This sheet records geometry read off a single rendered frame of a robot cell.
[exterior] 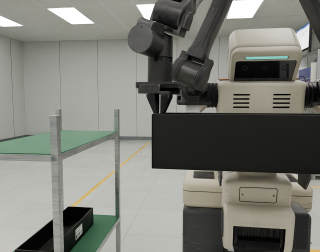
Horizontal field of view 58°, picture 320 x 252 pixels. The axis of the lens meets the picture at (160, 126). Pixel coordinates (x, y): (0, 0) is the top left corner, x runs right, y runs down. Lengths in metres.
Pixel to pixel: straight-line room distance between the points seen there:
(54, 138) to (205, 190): 0.66
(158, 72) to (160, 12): 0.13
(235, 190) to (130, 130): 7.93
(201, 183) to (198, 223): 0.18
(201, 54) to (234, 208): 0.51
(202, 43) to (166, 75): 0.29
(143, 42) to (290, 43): 0.52
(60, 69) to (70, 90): 0.70
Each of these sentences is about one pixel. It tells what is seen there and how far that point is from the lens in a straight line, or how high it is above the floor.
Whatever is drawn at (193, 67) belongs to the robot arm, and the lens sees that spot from 0.88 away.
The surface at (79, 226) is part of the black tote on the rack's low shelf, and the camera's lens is 1.84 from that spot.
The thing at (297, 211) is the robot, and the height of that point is 0.75.
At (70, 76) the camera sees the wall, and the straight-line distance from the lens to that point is 9.46.
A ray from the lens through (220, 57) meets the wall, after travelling 8.71.
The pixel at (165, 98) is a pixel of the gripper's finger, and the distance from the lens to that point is 0.64.
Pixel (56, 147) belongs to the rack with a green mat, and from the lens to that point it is 1.19.
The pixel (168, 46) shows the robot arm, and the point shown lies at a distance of 0.66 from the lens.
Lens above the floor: 1.15
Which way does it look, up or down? 5 degrees down
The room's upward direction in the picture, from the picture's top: straight up
